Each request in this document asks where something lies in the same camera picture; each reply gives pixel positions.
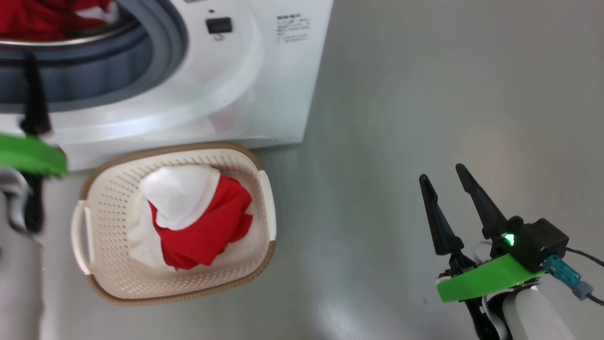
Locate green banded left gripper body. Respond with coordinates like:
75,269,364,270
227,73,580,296
0,131,70,179

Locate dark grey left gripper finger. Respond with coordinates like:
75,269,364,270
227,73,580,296
19,54,52,136

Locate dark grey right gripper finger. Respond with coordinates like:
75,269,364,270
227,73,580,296
419,174,475,275
455,163,510,241

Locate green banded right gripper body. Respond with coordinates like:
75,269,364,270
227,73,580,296
436,254,548,340

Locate red and white garment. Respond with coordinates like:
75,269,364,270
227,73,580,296
0,0,117,42
126,164,254,271

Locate cream perforated laundry basket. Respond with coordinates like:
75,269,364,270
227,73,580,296
71,143,277,306

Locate white front-load washing machine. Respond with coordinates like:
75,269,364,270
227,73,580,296
0,0,334,171

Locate teal cable connector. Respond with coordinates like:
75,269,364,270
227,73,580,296
544,255,594,301

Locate thin black cable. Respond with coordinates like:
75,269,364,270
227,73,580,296
565,246,604,266

